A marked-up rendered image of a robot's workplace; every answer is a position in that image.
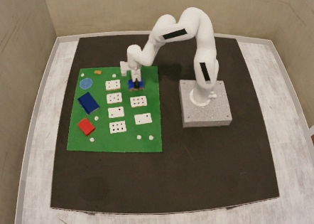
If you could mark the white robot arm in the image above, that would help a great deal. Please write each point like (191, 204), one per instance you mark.
(193, 22)

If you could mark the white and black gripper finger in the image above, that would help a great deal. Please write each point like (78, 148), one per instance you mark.
(137, 84)

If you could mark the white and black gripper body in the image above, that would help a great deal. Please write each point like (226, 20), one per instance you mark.
(136, 74)

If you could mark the blue square tile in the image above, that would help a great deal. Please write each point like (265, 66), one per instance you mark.
(131, 83)

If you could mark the green flat mat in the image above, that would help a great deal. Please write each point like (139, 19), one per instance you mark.
(121, 141)

